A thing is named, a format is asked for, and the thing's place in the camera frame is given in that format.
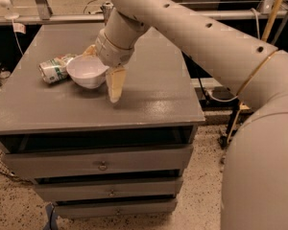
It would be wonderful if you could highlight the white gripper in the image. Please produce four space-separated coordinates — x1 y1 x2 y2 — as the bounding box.
83 29 134 104

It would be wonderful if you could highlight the white ceramic bowl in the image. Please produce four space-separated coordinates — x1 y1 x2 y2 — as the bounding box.
66 56 108 89

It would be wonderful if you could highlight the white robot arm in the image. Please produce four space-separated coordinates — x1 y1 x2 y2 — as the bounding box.
95 0 288 230

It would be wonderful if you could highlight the crushed green 7up can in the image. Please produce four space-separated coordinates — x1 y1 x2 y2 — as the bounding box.
38 54 76 84

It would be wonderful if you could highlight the upright silver blue can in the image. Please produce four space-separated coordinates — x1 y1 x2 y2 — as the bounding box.
101 2 113 24

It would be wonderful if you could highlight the grey drawer cabinet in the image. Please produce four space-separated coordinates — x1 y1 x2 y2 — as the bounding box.
0 23 204 208

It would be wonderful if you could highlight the white desk lamp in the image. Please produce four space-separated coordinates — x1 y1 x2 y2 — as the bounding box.
0 0 19 21

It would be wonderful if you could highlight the top grey drawer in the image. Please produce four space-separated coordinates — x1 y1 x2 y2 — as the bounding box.
3 145 193 178

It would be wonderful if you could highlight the grey drawer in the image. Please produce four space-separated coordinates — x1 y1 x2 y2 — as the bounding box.
3 145 193 178
35 177 182 202
55 197 177 219

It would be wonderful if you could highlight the middle grey drawer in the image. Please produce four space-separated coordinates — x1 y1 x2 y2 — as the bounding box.
35 177 182 202

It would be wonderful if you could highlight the bottom grey drawer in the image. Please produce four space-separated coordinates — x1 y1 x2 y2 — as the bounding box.
55 197 177 219

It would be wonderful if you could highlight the metal railing bar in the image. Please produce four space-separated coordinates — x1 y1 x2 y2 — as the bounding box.
0 10 288 26

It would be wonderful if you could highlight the black power cable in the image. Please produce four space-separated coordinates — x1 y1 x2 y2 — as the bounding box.
188 55 212 104

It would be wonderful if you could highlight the white cable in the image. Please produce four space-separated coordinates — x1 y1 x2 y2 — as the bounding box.
204 7 262 104

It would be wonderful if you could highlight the yellow wooden frame stand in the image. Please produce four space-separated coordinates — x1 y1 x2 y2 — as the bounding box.
219 0 283 150

